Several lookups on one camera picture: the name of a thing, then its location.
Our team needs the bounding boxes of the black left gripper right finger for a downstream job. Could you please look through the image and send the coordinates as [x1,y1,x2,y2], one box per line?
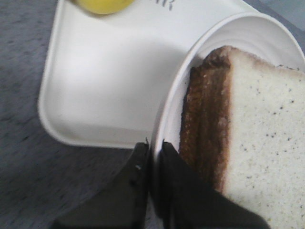
[154,142,269,229]

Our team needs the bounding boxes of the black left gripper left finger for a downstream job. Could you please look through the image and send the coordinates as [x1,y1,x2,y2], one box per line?
[52,143,150,229]

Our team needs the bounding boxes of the bread slice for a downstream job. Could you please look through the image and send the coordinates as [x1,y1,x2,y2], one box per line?
[179,46,305,229]

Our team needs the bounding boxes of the white round plate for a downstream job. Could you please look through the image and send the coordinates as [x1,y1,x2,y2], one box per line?
[150,11,305,229]

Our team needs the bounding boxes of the white rectangular tray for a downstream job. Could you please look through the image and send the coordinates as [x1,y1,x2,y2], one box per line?
[38,0,254,148]

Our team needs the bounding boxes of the yellow lemon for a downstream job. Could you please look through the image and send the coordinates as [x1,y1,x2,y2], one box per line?
[75,0,134,15]

